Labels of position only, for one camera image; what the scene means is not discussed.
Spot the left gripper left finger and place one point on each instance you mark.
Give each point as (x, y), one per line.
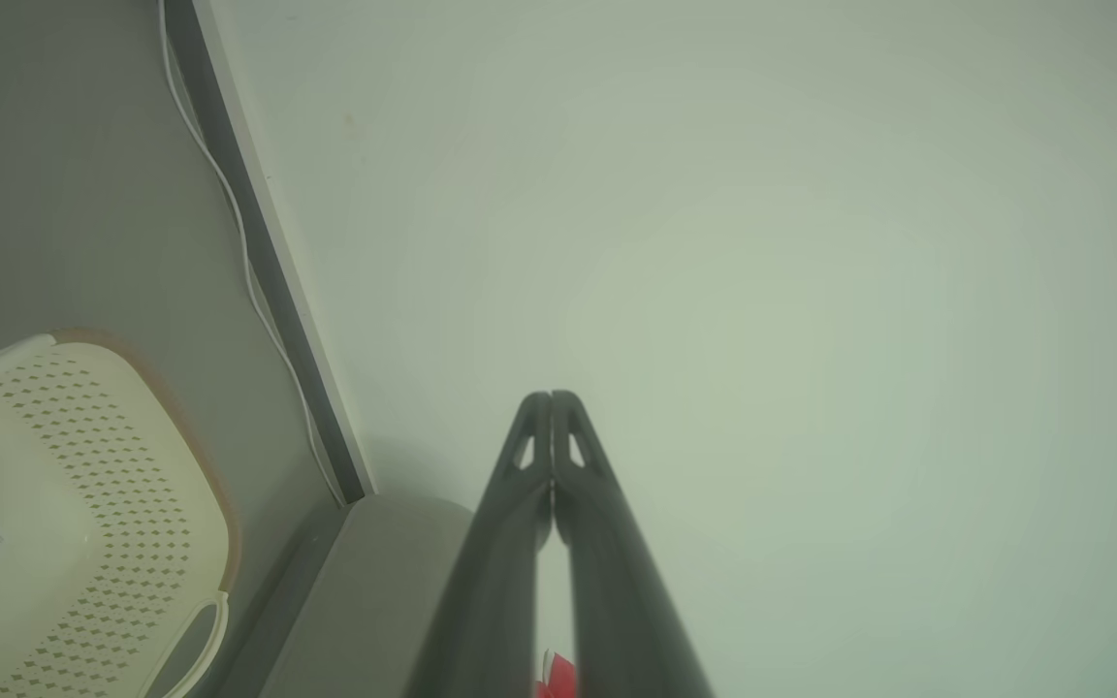
(491, 582)

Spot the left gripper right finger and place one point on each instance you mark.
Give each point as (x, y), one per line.
(617, 601)

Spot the red jersey with number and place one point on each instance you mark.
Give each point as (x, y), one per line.
(558, 679)

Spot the grey fabric sofa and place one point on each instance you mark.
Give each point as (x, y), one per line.
(355, 601)

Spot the black baseboard strip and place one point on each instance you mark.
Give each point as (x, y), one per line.
(263, 262)

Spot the cream perforated laundry basket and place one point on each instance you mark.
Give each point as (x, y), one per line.
(54, 582)

